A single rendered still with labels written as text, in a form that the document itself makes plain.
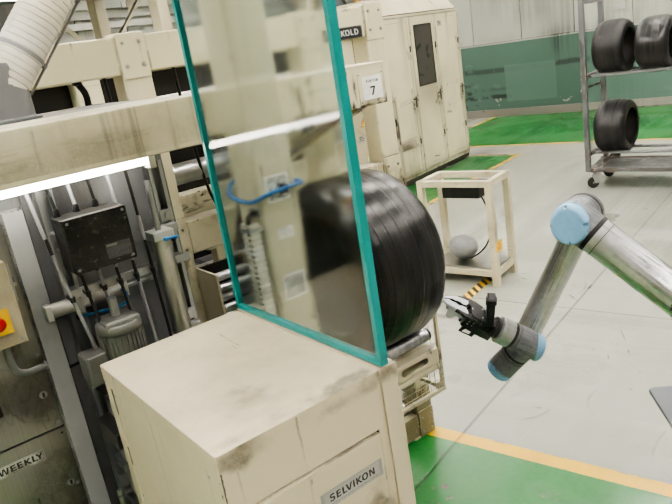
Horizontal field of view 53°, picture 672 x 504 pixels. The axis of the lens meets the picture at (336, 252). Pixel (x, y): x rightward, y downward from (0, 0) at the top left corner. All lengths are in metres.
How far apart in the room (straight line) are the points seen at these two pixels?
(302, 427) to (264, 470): 0.10
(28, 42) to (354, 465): 1.30
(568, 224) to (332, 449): 1.05
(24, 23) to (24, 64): 0.10
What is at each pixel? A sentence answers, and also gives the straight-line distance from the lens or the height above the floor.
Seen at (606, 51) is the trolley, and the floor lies 1.39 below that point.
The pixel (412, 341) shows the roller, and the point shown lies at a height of 0.91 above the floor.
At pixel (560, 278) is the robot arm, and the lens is 2.27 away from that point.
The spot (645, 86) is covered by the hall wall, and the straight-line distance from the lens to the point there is 13.20.
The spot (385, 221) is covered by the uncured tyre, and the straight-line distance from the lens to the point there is 1.94.
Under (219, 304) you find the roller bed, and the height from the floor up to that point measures 1.09.
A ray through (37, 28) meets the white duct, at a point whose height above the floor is 2.01.
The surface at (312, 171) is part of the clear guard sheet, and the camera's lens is 1.27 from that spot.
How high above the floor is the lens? 1.86
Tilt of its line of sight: 17 degrees down
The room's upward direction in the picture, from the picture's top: 9 degrees counter-clockwise
